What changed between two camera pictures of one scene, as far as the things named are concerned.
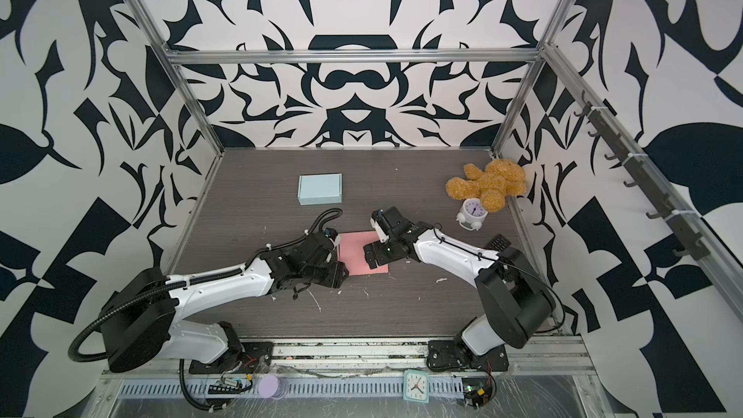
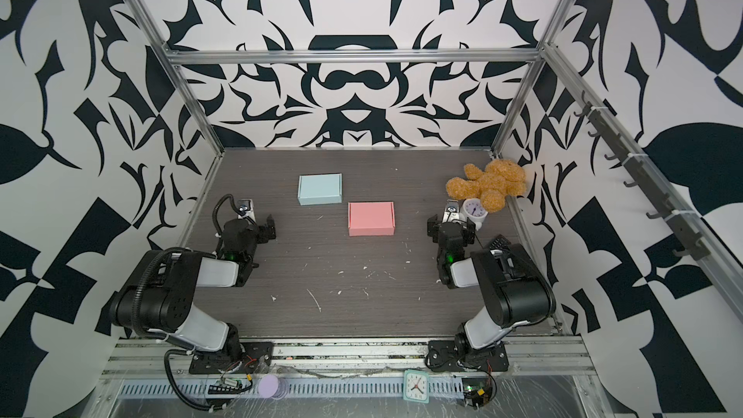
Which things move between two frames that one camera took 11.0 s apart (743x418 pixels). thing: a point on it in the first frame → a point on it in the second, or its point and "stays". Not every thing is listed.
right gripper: (381, 258) → (436, 228)
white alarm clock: (472, 214) stays
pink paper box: (350, 252) → (371, 218)
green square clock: (416, 386) stays
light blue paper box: (320, 189) stays
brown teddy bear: (499, 180) stays
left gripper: (336, 278) → (261, 232)
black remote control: (499, 243) stays
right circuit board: (477, 391) stays
